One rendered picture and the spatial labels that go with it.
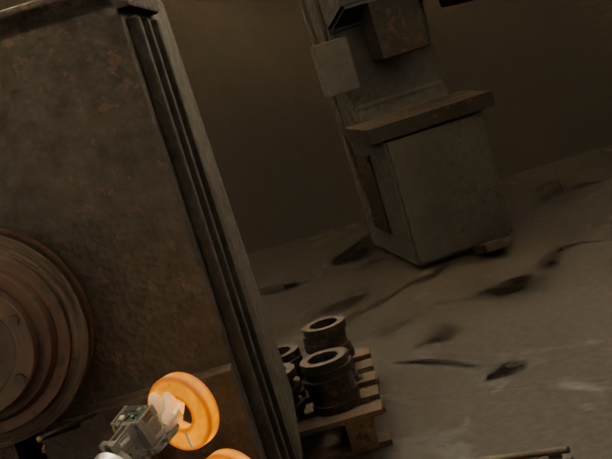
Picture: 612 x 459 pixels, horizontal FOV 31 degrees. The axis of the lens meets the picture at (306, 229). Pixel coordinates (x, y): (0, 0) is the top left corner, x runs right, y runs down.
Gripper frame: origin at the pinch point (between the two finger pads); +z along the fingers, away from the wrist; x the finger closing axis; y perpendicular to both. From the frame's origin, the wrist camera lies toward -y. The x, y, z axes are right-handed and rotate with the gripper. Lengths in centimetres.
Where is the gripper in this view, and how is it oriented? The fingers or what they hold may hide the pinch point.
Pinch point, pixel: (179, 402)
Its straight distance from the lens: 215.5
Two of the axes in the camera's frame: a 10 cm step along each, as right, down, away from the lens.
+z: 4.2, -5.6, 7.1
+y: -4.2, -8.2, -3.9
